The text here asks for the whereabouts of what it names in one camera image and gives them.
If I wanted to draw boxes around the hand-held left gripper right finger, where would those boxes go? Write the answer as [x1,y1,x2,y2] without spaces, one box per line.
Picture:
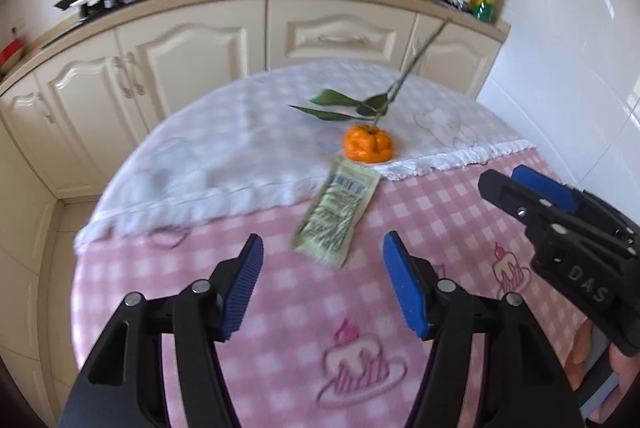
[382,231,584,428]

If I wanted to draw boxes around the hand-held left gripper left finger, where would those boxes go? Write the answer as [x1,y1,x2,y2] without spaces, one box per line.
[60,233,265,428]

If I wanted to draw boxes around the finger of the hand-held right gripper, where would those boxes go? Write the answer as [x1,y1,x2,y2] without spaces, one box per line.
[477,169,632,259]
[510,165,640,239]

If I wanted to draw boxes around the pale green sachet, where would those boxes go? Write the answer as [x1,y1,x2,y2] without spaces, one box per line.
[292,157,382,269]

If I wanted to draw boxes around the person's right hand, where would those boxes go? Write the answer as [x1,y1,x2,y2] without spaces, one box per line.
[567,323,640,425]

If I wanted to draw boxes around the pink checked tablecloth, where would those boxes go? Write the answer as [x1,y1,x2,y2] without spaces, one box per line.
[70,148,592,428]

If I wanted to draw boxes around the tangerine with leafy stem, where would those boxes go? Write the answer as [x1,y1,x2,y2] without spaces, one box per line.
[288,18,452,165]

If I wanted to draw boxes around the white fringed cloth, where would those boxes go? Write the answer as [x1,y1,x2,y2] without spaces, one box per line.
[74,60,539,255]

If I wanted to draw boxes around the cream kitchen base cabinets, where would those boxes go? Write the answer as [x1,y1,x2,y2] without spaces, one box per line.
[0,0,512,428]

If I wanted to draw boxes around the red bowl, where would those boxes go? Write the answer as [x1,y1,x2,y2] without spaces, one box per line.
[0,38,26,69]

